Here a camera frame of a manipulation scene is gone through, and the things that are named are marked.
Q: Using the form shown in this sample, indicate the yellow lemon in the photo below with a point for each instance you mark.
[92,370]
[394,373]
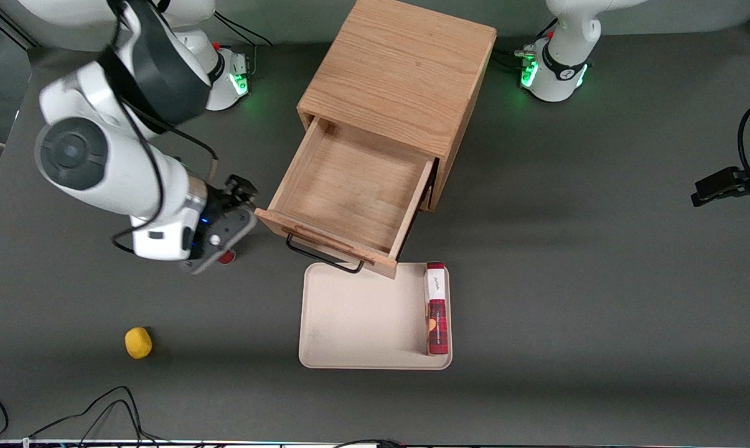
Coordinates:
[138,343]

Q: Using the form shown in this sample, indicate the red tartan shortbread box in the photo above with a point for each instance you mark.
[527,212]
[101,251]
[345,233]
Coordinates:
[437,323]

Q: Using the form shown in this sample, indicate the wooden drawer with deep tray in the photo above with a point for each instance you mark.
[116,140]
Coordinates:
[350,186]

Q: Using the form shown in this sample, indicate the dark metal frame rail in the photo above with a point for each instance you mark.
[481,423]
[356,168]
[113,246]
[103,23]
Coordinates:
[14,28]

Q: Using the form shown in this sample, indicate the black camera clamp mount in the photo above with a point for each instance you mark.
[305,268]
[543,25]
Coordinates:
[723,183]

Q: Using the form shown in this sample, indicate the beige plastic tray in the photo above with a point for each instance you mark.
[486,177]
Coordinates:
[362,317]

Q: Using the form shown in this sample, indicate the small red bottle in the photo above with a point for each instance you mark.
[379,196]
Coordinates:
[227,257]

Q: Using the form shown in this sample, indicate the wooden drawer cabinet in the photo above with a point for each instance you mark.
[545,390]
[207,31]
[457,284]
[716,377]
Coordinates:
[406,62]

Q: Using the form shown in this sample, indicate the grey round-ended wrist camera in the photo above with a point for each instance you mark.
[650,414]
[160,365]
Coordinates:
[222,239]

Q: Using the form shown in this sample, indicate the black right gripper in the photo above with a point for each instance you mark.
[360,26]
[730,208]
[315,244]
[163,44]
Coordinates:
[223,200]

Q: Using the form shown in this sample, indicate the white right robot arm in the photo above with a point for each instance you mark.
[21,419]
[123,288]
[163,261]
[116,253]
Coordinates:
[101,168]

